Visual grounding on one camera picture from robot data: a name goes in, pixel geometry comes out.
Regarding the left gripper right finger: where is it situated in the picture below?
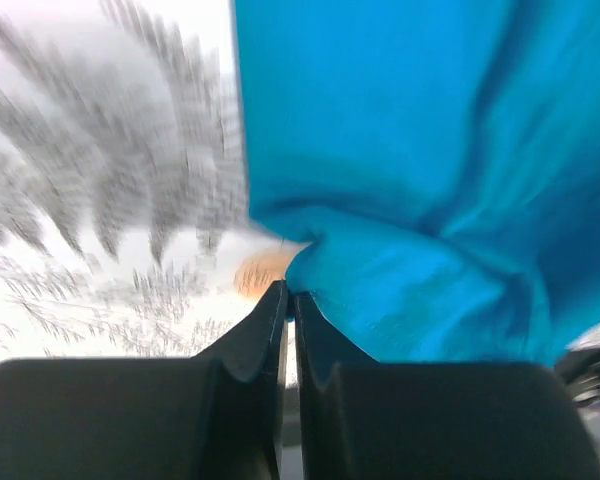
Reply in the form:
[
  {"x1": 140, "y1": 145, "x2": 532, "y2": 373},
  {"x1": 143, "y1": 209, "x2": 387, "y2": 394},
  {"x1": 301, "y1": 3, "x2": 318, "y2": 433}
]
[{"x1": 293, "y1": 294, "x2": 600, "y2": 479}]

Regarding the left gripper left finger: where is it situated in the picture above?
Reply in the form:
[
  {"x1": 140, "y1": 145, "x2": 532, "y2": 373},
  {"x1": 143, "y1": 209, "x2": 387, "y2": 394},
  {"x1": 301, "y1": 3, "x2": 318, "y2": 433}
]
[{"x1": 0, "y1": 281, "x2": 288, "y2": 479}]

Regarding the teal blue t shirt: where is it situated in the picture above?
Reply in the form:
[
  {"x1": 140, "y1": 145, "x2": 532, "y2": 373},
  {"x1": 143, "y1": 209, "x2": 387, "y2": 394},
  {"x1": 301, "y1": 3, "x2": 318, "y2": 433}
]
[{"x1": 234, "y1": 1, "x2": 600, "y2": 365}]

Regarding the floral patterned table mat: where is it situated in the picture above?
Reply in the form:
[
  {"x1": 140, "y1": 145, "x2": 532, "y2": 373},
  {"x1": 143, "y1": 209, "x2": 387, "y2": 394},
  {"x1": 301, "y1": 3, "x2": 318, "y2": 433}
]
[{"x1": 0, "y1": 1, "x2": 299, "y2": 362}]

